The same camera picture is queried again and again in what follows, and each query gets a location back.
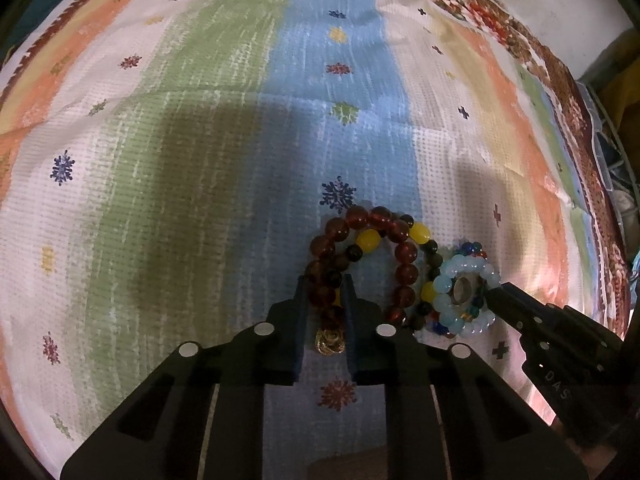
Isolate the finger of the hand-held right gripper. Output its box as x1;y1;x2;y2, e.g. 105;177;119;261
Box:
484;281;568;348

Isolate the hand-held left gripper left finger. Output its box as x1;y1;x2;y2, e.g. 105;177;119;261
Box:
60;276;309;480

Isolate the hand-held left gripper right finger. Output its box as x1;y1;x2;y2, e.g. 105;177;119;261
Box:
341;276;591;480

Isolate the gold pendant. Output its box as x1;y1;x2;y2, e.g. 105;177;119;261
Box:
314;327;347;357

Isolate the silver metal ring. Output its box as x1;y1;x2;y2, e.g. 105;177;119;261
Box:
450;276;477;307

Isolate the dark red bead bracelet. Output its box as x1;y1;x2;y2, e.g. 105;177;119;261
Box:
307;206;421;332

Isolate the yellow and dark bead bracelet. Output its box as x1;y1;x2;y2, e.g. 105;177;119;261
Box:
331;214;445;333

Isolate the striped pastel cloth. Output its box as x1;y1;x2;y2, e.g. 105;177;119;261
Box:
0;0;632;480

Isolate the white wire rack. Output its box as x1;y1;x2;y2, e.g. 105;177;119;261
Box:
587;82;640;271

